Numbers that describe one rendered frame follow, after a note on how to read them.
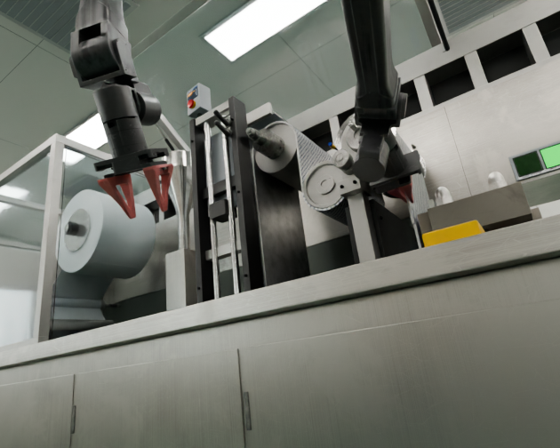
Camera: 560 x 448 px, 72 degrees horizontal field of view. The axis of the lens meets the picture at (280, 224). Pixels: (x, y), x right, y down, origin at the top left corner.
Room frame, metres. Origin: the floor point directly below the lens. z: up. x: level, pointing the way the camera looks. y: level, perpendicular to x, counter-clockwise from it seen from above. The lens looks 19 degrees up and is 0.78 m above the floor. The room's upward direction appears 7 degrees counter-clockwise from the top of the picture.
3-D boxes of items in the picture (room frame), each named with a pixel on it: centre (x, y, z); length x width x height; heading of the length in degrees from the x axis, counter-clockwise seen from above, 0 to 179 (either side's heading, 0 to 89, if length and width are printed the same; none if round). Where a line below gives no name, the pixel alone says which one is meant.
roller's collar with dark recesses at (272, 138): (0.91, 0.00, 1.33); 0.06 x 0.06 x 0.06; 58
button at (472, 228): (0.51, -0.23, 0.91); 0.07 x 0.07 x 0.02; 58
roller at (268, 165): (1.04, -0.08, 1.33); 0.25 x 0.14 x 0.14; 148
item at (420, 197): (0.86, -0.33, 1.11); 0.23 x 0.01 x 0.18; 148
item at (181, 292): (1.27, 0.33, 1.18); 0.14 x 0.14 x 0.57
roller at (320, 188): (0.96, -0.19, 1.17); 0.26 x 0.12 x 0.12; 148
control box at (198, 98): (1.11, 0.23, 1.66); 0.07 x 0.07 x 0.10; 51
